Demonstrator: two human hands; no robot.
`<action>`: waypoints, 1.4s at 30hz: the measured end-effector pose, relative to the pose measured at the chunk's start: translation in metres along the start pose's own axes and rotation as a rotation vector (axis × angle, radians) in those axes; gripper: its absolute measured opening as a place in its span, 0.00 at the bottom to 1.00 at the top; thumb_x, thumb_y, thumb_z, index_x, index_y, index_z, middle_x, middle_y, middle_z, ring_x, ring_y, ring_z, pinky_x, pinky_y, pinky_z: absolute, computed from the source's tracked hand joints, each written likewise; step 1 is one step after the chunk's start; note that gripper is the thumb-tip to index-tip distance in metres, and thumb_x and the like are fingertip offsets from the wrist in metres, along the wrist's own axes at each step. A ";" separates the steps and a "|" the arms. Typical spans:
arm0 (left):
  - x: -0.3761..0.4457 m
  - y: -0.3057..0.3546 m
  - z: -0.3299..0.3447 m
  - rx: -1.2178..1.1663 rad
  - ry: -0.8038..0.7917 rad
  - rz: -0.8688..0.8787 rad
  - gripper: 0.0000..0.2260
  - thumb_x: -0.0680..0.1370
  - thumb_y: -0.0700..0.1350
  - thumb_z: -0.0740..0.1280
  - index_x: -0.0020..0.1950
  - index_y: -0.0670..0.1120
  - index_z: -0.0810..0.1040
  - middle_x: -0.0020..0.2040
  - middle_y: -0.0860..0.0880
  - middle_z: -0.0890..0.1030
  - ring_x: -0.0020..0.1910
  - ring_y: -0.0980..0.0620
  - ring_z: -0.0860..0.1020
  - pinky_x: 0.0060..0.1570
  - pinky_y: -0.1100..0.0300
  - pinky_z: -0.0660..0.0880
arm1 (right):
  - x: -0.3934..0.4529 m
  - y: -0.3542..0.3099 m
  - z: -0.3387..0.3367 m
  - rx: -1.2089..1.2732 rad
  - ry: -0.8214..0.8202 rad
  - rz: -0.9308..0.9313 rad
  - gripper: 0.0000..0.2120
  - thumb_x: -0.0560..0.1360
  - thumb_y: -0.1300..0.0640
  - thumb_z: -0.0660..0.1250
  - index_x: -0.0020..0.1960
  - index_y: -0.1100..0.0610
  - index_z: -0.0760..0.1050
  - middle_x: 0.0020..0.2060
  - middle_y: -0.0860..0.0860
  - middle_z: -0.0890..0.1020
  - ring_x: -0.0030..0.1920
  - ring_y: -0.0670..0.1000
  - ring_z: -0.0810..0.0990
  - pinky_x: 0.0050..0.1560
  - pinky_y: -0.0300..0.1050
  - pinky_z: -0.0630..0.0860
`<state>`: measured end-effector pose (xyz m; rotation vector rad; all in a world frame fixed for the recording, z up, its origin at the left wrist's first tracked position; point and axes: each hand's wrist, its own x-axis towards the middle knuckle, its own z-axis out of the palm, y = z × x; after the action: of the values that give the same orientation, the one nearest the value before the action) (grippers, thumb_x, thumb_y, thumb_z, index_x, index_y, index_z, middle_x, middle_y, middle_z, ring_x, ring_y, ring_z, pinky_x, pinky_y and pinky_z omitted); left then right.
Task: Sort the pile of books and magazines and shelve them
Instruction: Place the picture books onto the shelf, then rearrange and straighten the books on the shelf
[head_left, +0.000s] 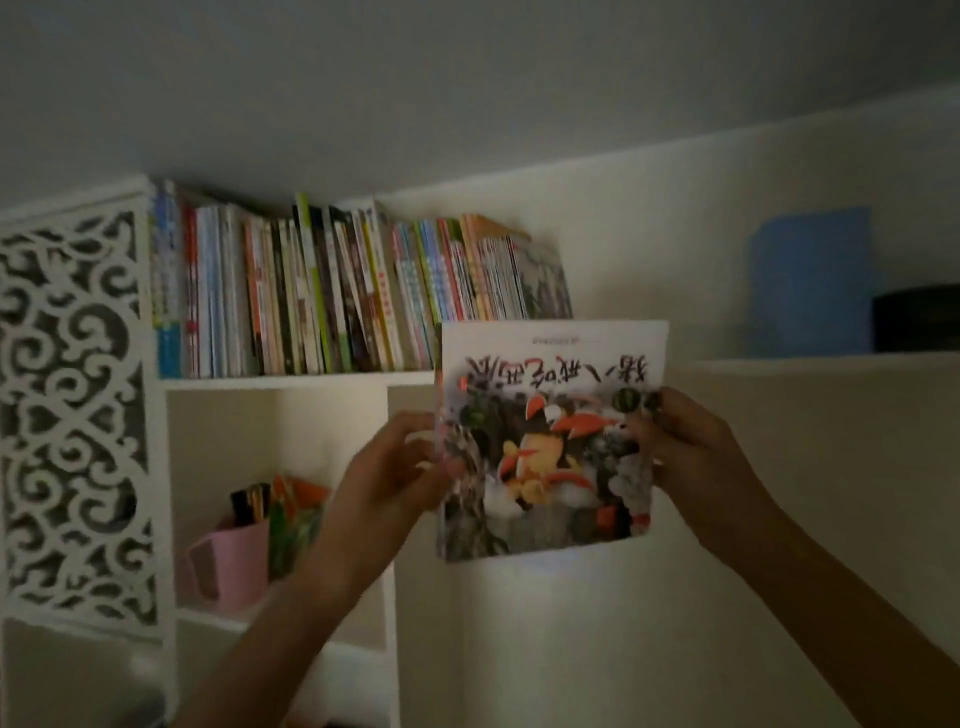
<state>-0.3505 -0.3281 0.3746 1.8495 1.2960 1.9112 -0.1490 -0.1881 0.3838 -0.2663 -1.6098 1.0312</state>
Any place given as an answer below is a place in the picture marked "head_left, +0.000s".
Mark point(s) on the person's right hand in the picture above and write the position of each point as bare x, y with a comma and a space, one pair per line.
705, 480

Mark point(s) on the picture book pig melon print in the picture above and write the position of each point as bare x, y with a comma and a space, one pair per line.
547, 465

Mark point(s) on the white carved lattice panel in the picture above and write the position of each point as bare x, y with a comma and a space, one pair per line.
150, 465

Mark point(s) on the black box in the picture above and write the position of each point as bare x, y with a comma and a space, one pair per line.
915, 322

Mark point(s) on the blue box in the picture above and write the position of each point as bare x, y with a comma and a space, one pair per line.
810, 285

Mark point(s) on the row of shelved books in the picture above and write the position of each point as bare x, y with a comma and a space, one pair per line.
300, 300

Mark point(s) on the pink cup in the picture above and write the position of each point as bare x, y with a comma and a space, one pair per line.
232, 562

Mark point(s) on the person's left forearm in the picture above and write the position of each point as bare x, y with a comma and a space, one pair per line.
277, 652

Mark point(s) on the colourful stationery bundle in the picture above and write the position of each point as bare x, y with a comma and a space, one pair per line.
300, 495

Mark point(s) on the white bookshelf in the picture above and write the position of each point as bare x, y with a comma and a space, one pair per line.
300, 382

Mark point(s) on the person's right forearm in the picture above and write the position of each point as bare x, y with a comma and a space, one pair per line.
840, 622

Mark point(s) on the person's left hand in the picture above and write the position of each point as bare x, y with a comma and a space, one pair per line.
375, 510

